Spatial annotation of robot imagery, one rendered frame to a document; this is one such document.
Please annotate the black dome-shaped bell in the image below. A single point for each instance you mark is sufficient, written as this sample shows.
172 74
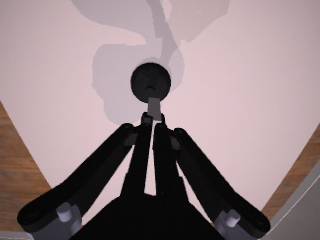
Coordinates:
153 76

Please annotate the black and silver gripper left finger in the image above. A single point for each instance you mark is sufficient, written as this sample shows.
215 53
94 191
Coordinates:
57 214

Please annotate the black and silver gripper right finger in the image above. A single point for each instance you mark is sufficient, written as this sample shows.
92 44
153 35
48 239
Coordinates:
232 215

